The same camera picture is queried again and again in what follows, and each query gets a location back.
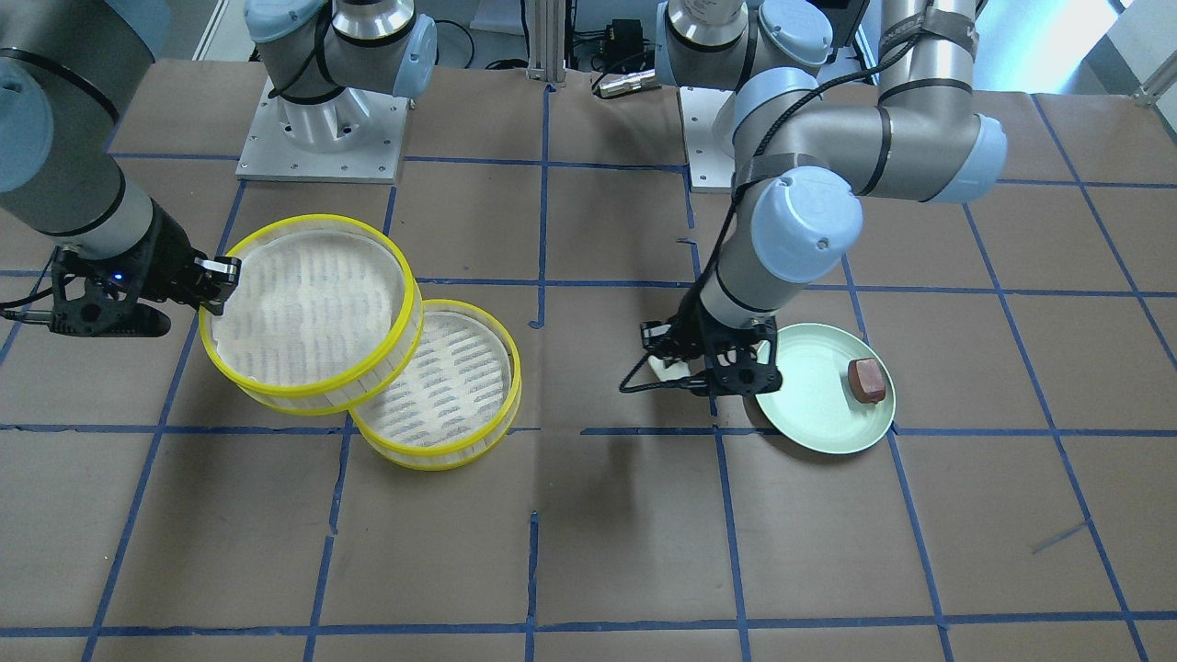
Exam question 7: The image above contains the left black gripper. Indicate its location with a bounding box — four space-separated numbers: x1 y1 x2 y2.
640 302 783 397

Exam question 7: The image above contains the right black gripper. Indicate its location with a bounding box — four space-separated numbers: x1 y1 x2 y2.
139 204 241 317

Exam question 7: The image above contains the white steamed bun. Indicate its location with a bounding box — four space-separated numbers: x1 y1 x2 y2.
646 356 693 382

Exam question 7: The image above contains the yellow steamer layer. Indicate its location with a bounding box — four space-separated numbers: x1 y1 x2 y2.
199 213 424 416
350 299 523 471

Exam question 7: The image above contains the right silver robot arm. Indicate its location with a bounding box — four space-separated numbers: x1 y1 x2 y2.
4 1 437 337

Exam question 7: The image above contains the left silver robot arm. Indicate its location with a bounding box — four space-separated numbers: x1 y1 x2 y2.
641 1 1008 395

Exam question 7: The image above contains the light green plate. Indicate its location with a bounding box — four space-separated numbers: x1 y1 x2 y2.
754 323 897 455

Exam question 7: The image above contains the brown bun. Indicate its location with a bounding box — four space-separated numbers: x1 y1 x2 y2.
847 358 887 404

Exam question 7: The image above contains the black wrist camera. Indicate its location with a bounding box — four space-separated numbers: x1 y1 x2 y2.
48 247 171 338

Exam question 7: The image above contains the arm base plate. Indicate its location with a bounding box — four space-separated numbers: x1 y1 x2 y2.
235 82 415 185
680 86 734 194

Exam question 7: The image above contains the aluminium frame post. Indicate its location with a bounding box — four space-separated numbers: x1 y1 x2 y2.
523 1 572 88

